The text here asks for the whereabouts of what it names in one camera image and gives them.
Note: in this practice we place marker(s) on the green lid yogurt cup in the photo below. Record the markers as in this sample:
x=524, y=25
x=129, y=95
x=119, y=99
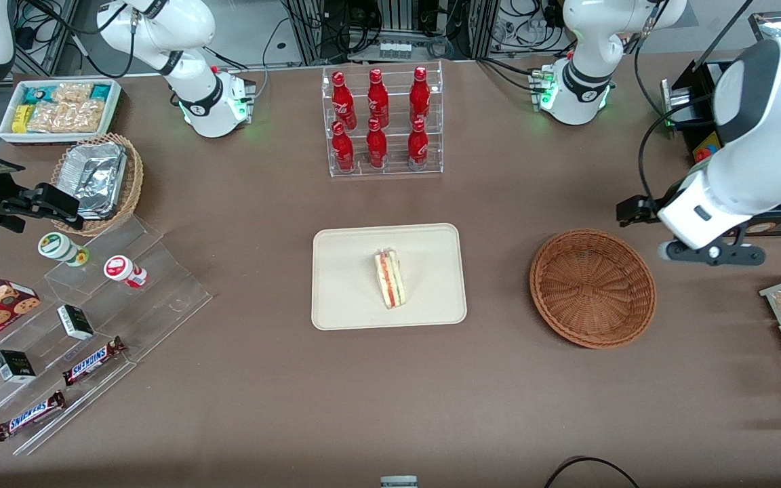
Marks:
x=58, y=247

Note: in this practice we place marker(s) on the light wicker basket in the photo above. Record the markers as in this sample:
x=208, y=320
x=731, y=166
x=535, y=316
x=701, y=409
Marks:
x=134, y=183

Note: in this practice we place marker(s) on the teal snack pack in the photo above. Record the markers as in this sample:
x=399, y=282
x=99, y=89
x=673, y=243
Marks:
x=100, y=91
x=36, y=93

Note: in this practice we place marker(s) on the small grey device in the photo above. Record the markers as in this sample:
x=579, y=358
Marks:
x=398, y=482

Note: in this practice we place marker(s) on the black food warmer machine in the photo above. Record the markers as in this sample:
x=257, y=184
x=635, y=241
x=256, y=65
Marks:
x=702, y=81

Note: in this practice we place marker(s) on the red cola bottle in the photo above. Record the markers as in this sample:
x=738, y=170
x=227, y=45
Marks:
x=419, y=95
x=377, y=98
x=343, y=102
x=417, y=146
x=376, y=146
x=343, y=149

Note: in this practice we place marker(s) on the white power strip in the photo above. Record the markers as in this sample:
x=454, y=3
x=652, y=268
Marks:
x=395, y=49

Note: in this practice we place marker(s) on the Snickers chocolate bar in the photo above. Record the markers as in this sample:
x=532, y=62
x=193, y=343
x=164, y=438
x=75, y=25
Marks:
x=30, y=415
x=92, y=361

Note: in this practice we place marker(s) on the clear acrylic bottle rack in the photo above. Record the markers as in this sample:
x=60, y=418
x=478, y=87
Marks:
x=394, y=169

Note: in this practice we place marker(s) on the white rectangular snack bin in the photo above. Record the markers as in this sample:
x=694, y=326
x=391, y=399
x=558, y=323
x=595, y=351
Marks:
x=11, y=137

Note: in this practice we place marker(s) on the aluminium foil container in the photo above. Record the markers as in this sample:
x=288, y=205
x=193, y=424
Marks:
x=95, y=173

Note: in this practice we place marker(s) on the yellow snack pack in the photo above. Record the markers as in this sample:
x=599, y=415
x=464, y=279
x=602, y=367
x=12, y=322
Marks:
x=21, y=118

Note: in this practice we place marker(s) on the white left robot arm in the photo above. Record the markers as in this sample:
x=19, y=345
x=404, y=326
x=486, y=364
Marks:
x=584, y=41

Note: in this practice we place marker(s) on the round brown wicker basket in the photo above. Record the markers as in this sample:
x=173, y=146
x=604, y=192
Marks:
x=594, y=291

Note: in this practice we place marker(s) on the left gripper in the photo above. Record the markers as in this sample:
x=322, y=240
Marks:
x=664, y=198

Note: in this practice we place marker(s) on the red lid yogurt cup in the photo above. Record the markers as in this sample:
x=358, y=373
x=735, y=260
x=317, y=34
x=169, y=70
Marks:
x=121, y=269

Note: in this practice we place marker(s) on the clear rice cracker bag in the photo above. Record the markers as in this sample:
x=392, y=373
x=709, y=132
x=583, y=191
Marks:
x=55, y=117
x=91, y=115
x=72, y=92

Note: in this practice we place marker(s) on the clear acrylic stepped shelf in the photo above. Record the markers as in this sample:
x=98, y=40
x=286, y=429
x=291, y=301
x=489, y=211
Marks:
x=160, y=298

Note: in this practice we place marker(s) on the cream rectangular serving tray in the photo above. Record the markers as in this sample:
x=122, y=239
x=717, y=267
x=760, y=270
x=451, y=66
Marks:
x=343, y=285

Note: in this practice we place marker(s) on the triangular sandwich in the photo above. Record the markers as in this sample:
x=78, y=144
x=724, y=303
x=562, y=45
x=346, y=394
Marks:
x=390, y=281

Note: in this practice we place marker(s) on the small black carton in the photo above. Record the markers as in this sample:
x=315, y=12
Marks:
x=14, y=366
x=75, y=322

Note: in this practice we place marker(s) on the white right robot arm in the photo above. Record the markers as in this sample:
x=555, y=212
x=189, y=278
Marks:
x=194, y=88

